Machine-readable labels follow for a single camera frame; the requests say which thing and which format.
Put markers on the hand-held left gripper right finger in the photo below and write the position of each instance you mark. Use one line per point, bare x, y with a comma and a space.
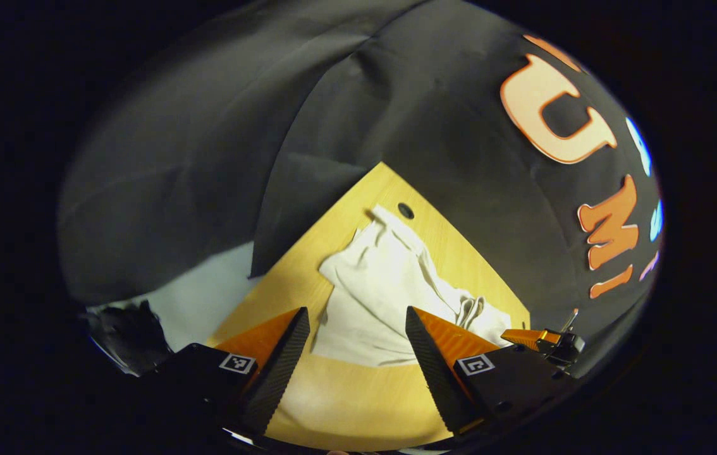
434, 373

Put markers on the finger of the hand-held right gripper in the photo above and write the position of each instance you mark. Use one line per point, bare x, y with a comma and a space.
526, 338

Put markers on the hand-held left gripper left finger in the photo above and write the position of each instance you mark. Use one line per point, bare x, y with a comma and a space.
276, 373

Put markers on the white jeans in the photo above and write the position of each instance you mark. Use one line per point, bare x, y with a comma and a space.
371, 297

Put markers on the dark crumpled object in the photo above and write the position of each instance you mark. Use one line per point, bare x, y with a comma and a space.
131, 335

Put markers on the black backdrop cloth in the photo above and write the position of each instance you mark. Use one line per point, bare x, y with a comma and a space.
207, 158

